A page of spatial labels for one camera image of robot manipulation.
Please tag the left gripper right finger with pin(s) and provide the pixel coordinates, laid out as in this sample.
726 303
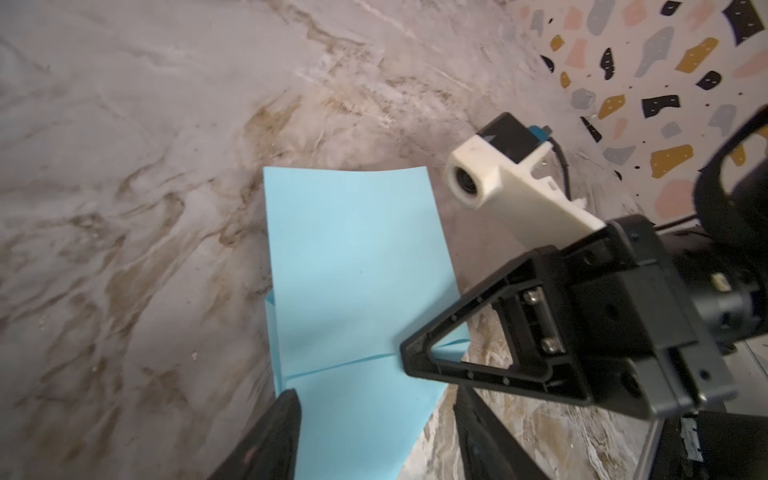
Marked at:
488 450

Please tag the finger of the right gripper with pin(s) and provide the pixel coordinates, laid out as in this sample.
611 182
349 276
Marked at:
539 320

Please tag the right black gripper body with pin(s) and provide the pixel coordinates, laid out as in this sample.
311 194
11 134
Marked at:
646 350

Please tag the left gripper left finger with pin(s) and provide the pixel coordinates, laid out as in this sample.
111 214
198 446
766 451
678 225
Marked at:
269 449

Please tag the light blue paper sheet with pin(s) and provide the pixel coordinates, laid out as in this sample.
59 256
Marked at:
359 262

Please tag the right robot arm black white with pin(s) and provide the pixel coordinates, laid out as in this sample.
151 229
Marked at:
721 255

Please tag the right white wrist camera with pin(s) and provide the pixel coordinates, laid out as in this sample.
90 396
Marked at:
518 173

